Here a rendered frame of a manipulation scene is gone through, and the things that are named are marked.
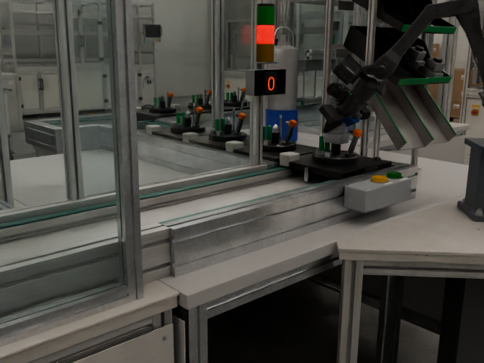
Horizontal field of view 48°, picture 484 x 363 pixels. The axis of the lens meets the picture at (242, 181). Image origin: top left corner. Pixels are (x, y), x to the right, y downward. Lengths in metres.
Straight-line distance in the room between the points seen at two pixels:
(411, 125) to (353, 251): 0.73
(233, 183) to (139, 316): 0.61
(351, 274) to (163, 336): 0.50
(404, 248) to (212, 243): 0.45
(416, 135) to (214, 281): 1.02
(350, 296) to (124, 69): 0.76
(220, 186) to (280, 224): 0.27
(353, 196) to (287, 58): 1.25
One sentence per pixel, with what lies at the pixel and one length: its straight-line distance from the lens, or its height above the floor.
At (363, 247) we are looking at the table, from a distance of 1.29.
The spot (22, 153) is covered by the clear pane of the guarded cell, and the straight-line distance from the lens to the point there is 0.87.
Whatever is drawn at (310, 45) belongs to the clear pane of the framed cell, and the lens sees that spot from 2.87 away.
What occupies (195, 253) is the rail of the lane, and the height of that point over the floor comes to 0.90.
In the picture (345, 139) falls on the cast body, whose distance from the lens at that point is 1.65.
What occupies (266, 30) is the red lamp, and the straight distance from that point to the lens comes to 1.55.
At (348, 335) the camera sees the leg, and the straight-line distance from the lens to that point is 1.40.
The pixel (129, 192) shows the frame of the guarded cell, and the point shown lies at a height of 1.06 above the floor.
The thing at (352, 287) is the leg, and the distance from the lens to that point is 1.35.
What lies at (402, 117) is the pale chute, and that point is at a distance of 1.91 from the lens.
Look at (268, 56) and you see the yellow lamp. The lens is 1.56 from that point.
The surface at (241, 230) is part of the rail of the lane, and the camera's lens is 1.19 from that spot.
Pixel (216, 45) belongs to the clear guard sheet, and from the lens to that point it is 1.50.
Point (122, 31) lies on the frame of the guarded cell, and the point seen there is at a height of 1.33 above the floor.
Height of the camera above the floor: 1.31
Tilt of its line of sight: 14 degrees down
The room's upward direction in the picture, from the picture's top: straight up
